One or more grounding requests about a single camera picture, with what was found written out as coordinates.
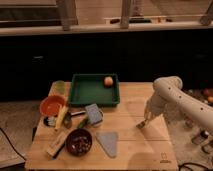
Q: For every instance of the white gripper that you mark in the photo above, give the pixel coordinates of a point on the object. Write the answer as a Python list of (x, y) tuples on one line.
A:
[(154, 107)]

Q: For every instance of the silver fork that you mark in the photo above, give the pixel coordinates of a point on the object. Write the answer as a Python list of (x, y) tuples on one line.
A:
[(142, 124)]

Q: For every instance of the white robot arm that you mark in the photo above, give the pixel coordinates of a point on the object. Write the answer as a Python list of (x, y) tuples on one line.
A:
[(169, 90)]

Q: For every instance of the peach fruit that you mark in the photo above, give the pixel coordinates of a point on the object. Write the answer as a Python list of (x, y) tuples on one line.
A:
[(108, 81)]

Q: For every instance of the spice bottle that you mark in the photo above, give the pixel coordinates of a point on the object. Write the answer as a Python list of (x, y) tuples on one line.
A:
[(201, 137)]

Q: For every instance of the green plastic tray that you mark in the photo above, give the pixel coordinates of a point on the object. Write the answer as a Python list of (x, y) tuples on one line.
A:
[(87, 89)]

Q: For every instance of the grey triangular cloth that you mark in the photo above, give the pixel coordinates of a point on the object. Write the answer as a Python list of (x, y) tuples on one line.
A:
[(108, 141)]

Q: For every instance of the grey sponge block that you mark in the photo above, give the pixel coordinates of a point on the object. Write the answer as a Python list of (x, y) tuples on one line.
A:
[(94, 114)]

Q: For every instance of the green vegetable toy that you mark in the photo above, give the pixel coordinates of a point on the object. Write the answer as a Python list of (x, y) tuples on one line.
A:
[(83, 123)]

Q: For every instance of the dark bowl with food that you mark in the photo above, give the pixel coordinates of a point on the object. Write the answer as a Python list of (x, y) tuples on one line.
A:
[(79, 142)]

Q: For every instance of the metal spoon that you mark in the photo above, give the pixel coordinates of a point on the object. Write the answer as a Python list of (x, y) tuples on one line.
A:
[(68, 118)]

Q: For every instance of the yellow banana toy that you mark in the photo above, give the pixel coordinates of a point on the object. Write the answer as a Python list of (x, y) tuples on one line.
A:
[(61, 115)]

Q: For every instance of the wooden block brush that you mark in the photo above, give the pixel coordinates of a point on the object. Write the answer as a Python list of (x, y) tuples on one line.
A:
[(56, 144)]

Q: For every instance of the orange plastic bowl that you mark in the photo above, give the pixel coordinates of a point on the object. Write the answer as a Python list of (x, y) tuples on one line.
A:
[(50, 105)]

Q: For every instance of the small black white object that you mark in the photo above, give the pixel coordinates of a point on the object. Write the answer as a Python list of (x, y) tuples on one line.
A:
[(50, 121)]

